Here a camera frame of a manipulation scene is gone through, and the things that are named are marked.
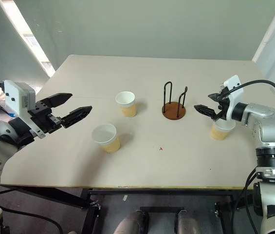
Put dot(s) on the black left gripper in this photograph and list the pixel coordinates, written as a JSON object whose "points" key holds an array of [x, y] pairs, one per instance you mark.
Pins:
{"points": [[45, 119]]}

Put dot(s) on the tan ribbed paper cup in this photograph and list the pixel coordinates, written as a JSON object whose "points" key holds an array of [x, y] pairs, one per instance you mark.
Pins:
{"points": [[108, 141], [218, 133], [128, 107]]}

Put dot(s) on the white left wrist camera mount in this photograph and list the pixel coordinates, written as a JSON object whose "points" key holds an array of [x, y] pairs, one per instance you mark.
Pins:
{"points": [[18, 97]]}

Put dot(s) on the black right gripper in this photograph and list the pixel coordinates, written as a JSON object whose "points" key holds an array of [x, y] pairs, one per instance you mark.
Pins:
{"points": [[222, 111]]}

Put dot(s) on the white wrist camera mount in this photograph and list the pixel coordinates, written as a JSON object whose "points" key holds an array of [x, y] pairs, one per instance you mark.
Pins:
{"points": [[18, 97], [234, 97]]}

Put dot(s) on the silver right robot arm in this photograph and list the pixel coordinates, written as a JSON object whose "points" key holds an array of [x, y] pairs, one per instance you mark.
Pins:
{"points": [[271, 131]]}

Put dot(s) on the black metal table frame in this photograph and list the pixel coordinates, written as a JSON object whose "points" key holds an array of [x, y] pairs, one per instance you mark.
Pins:
{"points": [[54, 198]]}

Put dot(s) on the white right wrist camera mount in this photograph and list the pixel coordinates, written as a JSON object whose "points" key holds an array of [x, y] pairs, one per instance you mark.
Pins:
{"points": [[234, 97]]}

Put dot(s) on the dark rounded foot shape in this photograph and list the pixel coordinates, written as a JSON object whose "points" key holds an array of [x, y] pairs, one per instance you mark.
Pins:
{"points": [[132, 223], [187, 223]]}

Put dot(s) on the bright window strip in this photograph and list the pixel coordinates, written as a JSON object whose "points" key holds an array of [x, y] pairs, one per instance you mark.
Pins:
{"points": [[31, 41]]}

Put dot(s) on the white paper slip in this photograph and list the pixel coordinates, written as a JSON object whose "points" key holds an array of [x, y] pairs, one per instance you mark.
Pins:
{"points": [[125, 198]]}

